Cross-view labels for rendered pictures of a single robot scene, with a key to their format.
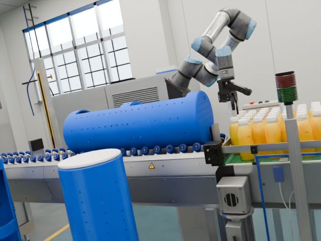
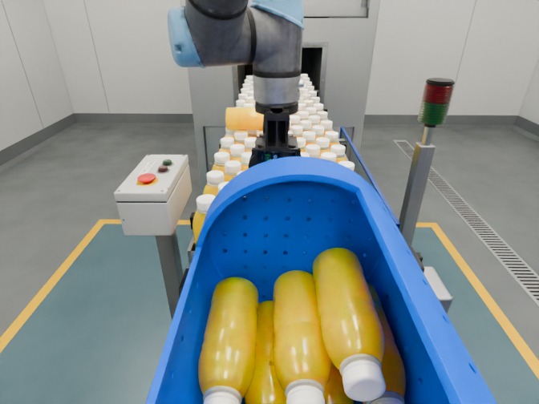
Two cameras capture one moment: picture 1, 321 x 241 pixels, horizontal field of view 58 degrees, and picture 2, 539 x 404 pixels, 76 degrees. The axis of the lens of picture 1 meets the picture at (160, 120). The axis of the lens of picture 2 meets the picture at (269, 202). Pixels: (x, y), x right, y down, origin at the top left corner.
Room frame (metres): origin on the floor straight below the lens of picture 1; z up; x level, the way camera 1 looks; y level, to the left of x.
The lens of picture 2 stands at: (1.73, 0.14, 1.41)
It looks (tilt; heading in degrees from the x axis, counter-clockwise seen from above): 29 degrees down; 243
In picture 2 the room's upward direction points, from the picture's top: straight up
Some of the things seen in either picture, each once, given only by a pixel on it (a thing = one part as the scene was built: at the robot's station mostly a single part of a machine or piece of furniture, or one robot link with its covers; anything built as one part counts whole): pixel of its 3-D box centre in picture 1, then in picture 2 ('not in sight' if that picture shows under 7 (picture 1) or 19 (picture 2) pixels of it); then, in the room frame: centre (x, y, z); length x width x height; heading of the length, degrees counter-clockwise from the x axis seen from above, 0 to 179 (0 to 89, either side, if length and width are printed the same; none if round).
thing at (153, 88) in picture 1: (125, 136); not in sight; (3.92, 0.51, 0.72); 2.15 x 0.54 x 1.45; 62
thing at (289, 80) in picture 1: (285, 81); (437, 92); (0.98, -0.44, 1.23); 0.06 x 0.06 x 0.04
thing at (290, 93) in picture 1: (287, 93); (433, 111); (0.98, -0.44, 1.18); 0.06 x 0.06 x 0.05
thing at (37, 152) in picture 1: (37, 149); not in sight; (2.09, 0.92, 1.00); 0.10 x 0.04 x 0.15; 153
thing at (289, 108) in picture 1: (287, 95); (432, 113); (0.98, -0.44, 1.18); 0.06 x 0.06 x 0.16
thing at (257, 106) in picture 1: (262, 111); (158, 191); (1.64, -0.58, 1.05); 0.20 x 0.10 x 0.10; 63
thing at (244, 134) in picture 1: (245, 141); not in sight; (1.27, -0.36, 0.98); 0.07 x 0.07 x 0.17
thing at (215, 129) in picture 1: (215, 136); not in sight; (1.48, -0.27, 0.99); 0.10 x 0.02 x 0.12; 153
